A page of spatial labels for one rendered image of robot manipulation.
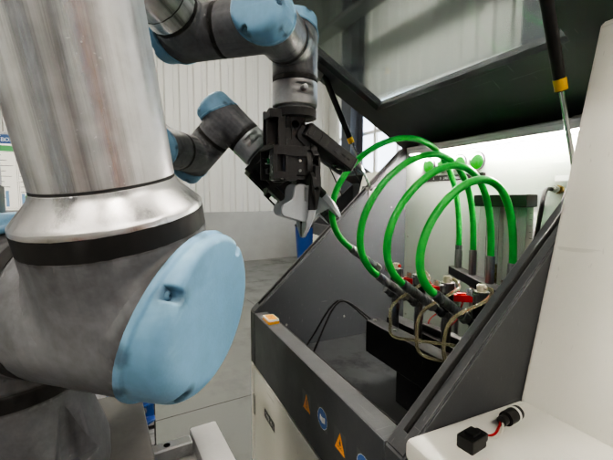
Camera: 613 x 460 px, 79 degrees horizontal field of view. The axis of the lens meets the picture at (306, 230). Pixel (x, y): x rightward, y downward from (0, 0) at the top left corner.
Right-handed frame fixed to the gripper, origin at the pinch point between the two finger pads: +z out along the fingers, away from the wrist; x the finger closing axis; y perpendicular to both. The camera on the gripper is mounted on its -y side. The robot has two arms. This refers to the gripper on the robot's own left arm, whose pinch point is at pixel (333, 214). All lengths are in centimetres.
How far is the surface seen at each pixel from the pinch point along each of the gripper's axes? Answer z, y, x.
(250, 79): -256, -280, -613
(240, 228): -63, -65, -669
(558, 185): 29.6, -36.9, 11.3
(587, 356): 35.1, -0.2, 33.3
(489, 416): 33.0, 13.8, 27.7
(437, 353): 32.8, 7.5, 7.9
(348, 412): 22.6, 26.8, 15.7
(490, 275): 32.1, -13.0, 6.9
